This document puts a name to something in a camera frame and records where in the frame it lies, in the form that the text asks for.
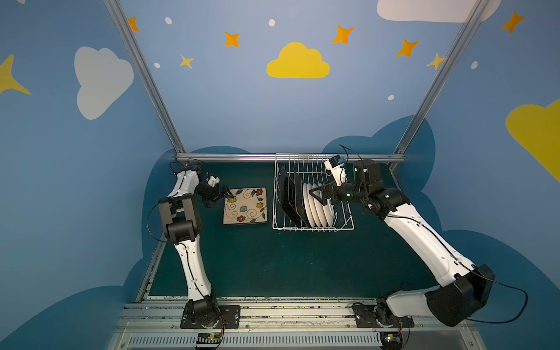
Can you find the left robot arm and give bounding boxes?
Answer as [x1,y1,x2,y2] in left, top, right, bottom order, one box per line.
[157,163,233,329]

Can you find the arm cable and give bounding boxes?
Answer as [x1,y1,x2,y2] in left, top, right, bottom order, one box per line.
[146,203,169,244]
[463,268,529,325]

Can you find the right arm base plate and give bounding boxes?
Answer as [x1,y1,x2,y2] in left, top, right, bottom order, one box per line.
[351,303,415,328]

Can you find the left controller board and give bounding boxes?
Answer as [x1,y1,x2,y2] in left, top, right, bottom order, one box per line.
[194,332,224,350]

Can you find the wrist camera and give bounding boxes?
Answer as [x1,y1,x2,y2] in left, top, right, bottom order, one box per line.
[207,175,220,188]
[324,155,347,187]

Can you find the aluminium frame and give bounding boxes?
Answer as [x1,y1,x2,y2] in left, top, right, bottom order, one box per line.
[102,0,491,303]

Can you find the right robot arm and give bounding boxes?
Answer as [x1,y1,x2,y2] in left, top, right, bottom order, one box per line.
[308,155,494,328]

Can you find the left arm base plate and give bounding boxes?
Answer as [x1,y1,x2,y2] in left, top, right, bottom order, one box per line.
[179,306,241,330]

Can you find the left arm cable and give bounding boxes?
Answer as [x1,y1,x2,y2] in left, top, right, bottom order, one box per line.
[146,203,169,244]

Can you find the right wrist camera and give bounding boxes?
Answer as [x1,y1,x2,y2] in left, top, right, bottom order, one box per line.
[324,155,347,187]

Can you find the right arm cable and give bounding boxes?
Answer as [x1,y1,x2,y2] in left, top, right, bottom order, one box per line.
[463,268,529,325]

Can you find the floral square plate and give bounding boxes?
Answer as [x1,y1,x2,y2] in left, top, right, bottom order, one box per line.
[279,167,301,227]
[223,188,269,225]

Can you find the white wire dish rack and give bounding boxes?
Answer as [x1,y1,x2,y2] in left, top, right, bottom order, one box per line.
[272,153,354,232]

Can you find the right controller board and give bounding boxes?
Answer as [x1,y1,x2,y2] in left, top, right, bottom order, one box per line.
[380,332,404,350]

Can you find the controller board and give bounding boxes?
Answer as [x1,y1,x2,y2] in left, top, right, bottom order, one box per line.
[380,332,404,350]
[194,332,224,350]

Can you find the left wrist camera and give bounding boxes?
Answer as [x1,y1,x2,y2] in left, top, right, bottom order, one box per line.
[207,175,220,188]

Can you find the aluminium rail base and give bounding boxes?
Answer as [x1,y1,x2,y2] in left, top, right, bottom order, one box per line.
[108,297,486,349]

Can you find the white round plate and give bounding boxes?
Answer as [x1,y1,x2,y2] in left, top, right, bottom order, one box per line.
[314,192,327,227]
[317,190,335,227]
[308,184,323,228]
[303,183,316,228]

